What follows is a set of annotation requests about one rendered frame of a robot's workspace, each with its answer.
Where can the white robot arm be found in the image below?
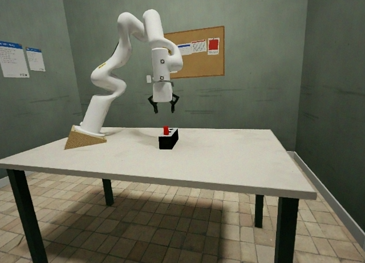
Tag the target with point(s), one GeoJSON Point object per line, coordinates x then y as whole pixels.
{"type": "Point", "coordinates": [162, 60]}

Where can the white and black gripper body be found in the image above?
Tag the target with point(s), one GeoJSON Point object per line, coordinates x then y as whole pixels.
{"type": "Point", "coordinates": [162, 92]}

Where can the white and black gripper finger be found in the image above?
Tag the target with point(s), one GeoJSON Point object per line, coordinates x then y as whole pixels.
{"type": "Point", "coordinates": [153, 103]}
{"type": "Point", "coordinates": [174, 102]}

